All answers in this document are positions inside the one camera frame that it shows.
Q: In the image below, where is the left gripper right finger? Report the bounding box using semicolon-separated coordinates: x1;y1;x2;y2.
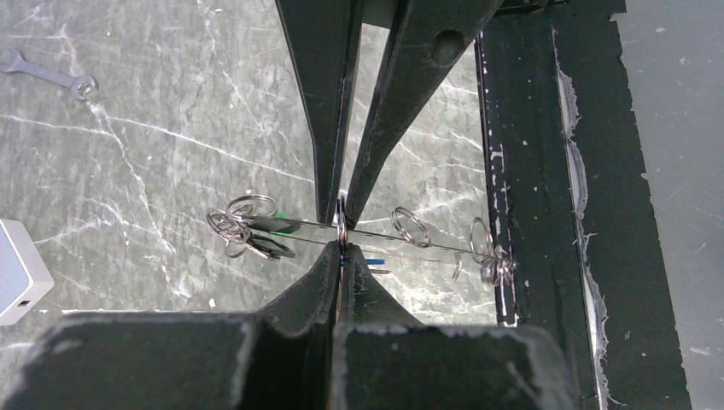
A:
333;245;577;409

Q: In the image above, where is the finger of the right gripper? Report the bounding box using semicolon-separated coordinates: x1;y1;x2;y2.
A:
345;0;502;229
276;0;362;226

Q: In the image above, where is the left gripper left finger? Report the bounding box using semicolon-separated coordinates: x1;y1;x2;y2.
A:
3;242;341;409

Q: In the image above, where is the green tagged key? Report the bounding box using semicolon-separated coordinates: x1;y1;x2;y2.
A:
264;214;301;236

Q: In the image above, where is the clear plastic box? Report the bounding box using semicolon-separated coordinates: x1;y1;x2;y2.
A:
1;219;55;326

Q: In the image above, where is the large silver wrench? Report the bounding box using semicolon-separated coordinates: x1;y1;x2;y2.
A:
1;49;98;102

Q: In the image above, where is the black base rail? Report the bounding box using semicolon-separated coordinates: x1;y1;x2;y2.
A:
475;1;692;409

